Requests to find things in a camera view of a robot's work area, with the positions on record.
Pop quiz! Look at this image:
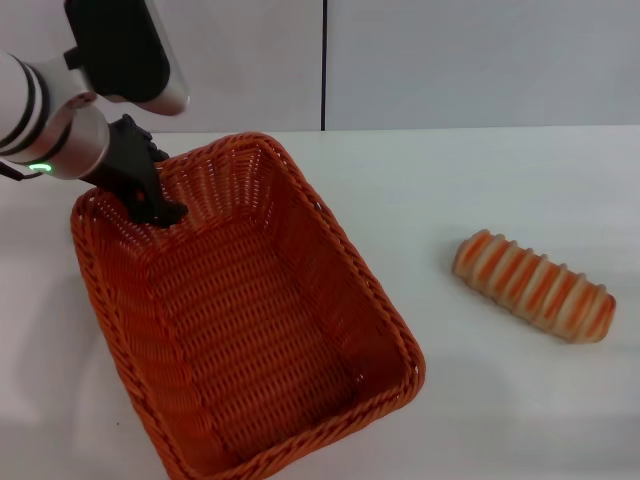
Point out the orange striped bread loaf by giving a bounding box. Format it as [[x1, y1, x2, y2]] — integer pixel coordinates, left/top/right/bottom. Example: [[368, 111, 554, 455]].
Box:
[[452, 228, 618, 346]]

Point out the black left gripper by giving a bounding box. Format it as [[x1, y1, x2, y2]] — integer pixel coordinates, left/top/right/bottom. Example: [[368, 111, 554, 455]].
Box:
[[81, 113, 190, 228]]

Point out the black silver wrist camera box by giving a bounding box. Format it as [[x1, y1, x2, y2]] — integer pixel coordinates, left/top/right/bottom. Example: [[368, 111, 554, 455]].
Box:
[[63, 0, 192, 117]]

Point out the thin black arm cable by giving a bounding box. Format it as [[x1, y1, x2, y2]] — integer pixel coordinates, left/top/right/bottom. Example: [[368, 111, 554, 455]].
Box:
[[0, 160, 42, 183]]

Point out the orange woven rectangular basket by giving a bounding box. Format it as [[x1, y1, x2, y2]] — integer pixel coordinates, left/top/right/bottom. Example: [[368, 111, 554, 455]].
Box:
[[69, 130, 429, 480]]

